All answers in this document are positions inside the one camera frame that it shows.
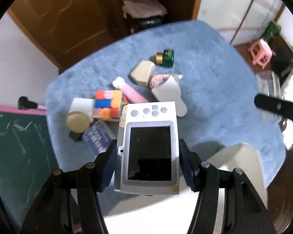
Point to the gold round tin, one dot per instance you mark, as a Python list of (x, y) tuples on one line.
[(77, 122)]

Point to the white USB charger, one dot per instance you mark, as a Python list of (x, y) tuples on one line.
[(83, 105)]

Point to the brown wooden cabinet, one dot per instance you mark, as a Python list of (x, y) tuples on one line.
[(66, 31)]

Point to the blue printed packet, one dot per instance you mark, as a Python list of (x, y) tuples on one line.
[(98, 137)]

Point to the pink round cartoon case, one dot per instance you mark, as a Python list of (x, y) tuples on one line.
[(159, 79)]

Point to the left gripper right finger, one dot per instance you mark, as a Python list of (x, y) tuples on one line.
[(244, 210)]

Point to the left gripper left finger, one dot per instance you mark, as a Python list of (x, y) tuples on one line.
[(51, 211)]

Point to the black chalkboard eraser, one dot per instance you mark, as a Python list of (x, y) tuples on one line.
[(25, 103)]

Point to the folded pink cloth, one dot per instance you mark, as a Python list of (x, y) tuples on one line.
[(142, 9)]

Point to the white digital camera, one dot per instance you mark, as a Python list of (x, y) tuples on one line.
[(147, 155)]

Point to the green chalkboard pink frame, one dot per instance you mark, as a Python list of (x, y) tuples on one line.
[(26, 160)]

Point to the blue fuzzy table mat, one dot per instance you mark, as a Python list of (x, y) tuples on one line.
[(188, 59)]

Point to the green gold perfume bottle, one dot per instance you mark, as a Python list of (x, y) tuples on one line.
[(166, 58)]

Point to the white plastic storage bin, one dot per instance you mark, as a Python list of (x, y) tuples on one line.
[(173, 213)]

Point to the colourful puzzle cube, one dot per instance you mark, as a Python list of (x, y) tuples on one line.
[(108, 105)]

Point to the pink white candy dispenser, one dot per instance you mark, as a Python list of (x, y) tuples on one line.
[(132, 95)]

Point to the pink plastic stool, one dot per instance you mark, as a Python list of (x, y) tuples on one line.
[(261, 53)]

